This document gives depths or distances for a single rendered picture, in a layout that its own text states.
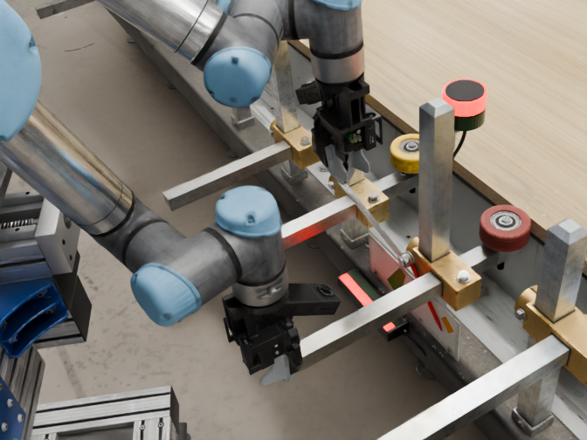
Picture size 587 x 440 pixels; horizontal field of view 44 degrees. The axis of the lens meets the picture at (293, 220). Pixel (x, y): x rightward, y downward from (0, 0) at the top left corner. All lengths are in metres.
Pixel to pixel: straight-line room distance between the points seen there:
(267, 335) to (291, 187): 0.67
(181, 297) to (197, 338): 1.45
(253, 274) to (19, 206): 0.54
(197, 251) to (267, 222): 0.09
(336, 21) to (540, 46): 0.77
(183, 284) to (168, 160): 2.17
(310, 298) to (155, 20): 0.42
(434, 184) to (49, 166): 0.55
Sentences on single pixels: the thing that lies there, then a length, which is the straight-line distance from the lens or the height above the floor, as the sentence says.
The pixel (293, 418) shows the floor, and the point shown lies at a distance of 2.05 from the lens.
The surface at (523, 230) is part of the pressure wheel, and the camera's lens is 1.20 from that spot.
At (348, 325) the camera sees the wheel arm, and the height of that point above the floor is 0.86.
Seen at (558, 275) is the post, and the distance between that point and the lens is 0.93.
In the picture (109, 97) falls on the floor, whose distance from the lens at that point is 3.48.
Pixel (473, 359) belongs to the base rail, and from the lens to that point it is 1.28.
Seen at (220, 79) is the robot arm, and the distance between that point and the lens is 0.87.
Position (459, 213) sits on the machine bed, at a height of 0.72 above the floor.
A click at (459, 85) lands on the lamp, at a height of 1.16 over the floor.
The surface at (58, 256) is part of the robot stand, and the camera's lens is 1.23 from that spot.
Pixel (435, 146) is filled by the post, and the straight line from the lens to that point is 1.03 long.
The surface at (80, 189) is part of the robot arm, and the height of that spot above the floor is 1.24.
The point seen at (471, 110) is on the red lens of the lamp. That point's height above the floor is 1.15.
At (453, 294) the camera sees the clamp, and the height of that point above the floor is 0.86.
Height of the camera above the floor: 1.73
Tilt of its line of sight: 42 degrees down
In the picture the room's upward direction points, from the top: 9 degrees counter-clockwise
